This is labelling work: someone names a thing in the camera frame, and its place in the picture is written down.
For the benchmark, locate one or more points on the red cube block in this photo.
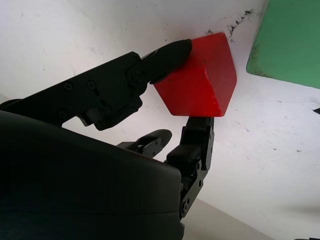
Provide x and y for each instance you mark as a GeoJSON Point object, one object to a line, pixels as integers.
{"type": "Point", "coordinates": [197, 82]}

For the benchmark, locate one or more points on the black tape strip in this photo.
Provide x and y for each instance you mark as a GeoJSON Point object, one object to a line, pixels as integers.
{"type": "Point", "coordinates": [317, 110]}

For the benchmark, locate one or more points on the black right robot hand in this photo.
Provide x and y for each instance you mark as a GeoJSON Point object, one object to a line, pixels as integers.
{"type": "Point", "coordinates": [75, 180]}

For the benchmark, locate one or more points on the green cube block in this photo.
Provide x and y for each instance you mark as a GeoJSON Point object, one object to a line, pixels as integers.
{"type": "Point", "coordinates": [290, 42]}

